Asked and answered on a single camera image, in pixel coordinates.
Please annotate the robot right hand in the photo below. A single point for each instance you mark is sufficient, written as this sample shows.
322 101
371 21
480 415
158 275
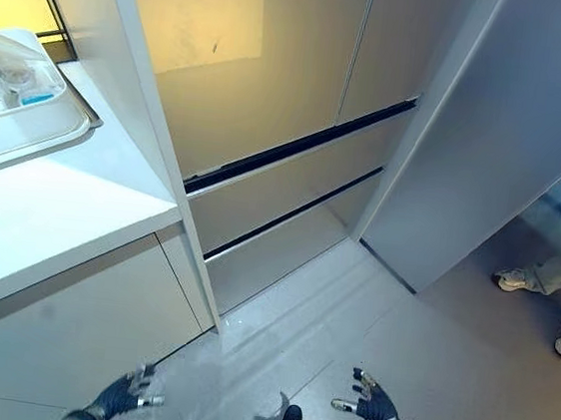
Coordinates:
377 408

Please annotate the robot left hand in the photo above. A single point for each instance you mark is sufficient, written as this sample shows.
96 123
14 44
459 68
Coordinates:
120 396

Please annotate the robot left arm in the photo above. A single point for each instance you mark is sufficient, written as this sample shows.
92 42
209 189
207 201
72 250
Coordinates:
80 419

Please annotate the low beige refrigerator drawer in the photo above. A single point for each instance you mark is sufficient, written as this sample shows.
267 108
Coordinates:
280 260

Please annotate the tall beige refrigerator drawer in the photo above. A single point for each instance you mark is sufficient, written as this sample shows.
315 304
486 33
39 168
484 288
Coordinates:
282 190

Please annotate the wide beige refrigerator door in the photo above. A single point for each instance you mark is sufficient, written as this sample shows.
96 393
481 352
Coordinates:
282 95

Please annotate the narrow beige refrigerator door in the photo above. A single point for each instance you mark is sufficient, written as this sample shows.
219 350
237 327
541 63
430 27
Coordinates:
392 51

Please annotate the white counter cabinet door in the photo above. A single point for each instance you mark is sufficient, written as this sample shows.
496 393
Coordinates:
73 318

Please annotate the steel sink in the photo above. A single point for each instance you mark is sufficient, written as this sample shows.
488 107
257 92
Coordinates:
87 117

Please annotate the clear plastic tray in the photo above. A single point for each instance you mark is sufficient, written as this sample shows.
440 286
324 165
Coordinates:
33 124

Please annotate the blue sponge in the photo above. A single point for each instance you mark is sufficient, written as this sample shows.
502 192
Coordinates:
37 99

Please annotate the white cabinet side panel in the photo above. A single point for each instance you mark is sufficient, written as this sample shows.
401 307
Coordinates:
138 80

